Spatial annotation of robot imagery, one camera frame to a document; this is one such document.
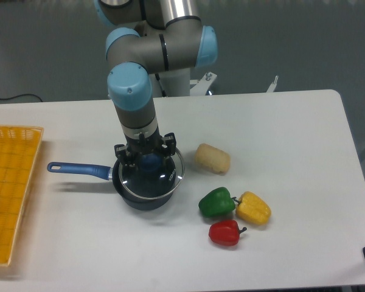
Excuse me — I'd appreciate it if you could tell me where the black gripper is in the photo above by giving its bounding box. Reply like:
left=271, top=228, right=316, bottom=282
left=114, top=130, right=176, bottom=167

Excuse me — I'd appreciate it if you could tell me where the glass lid blue knob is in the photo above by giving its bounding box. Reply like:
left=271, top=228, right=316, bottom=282
left=117, top=150, right=185, bottom=201

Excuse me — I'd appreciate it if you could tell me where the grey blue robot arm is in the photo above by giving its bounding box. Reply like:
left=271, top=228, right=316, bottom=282
left=94, top=1, right=218, bottom=165

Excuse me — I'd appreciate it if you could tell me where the beige bread loaf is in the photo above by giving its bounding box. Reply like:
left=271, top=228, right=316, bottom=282
left=194, top=143, right=231, bottom=174

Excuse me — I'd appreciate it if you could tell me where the green bell pepper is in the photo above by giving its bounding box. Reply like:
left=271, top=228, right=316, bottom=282
left=198, top=187, right=235, bottom=218

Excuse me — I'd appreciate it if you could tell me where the red bell pepper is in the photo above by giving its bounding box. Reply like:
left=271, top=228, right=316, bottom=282
left=209, top=220, right=248, bottom=246

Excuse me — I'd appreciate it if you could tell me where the yellow bell pepper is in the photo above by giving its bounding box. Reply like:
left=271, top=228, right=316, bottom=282
left=232, top=192, right=271, bottom=225

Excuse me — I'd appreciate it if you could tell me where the yellow woven basket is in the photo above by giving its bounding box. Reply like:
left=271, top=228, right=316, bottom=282
left=0, top=125, right=44, bottom=266

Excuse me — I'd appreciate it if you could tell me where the blue saucepan with handle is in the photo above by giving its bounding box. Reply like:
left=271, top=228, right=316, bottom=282
left=47, top=161, right=173, bottom=211

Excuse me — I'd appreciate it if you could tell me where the white bracket right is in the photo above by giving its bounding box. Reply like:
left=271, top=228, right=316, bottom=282
left=266, top=75, right=279, bottom=93

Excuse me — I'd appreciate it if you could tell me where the black cable on floor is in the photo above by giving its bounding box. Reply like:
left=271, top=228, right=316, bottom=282
left=0, top=93, right=44, bottom=102

